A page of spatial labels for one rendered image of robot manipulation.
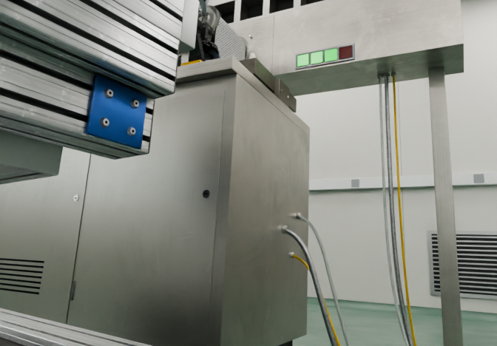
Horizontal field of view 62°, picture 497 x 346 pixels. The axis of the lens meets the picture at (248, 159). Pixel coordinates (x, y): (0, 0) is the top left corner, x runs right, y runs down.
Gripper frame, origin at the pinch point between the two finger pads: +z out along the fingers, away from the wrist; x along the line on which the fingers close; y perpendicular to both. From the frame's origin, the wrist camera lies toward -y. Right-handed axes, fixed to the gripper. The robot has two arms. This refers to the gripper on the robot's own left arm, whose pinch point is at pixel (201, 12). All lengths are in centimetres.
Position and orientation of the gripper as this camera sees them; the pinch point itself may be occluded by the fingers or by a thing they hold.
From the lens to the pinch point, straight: 168.9
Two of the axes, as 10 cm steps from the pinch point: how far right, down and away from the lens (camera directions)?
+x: -8.9, 0.6, 4.5
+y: 3.2, -6.0, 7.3
